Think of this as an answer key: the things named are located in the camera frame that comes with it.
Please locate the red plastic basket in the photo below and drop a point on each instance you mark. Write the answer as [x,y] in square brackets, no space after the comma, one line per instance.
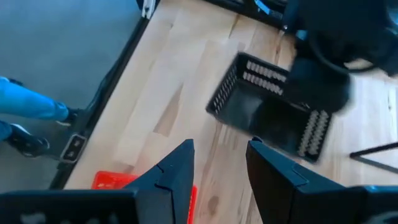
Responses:
[109,180]

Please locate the black plastic basket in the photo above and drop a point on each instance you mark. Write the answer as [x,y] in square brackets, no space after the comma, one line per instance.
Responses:
[248,109]

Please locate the person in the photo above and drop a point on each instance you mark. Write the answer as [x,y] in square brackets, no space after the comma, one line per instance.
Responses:
[28,99]

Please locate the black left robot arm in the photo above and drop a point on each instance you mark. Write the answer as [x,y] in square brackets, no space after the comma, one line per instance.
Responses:
[342,18]

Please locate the black table edge rail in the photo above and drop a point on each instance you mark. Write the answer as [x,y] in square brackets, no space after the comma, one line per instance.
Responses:
[104,93]

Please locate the wooden shelf with black legs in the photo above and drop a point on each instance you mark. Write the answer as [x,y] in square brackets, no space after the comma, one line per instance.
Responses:
[373,152]

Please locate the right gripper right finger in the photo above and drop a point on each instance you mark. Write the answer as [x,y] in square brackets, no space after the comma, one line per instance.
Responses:
[280,193]

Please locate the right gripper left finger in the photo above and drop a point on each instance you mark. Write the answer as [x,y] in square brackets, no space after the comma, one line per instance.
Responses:
[161,193]

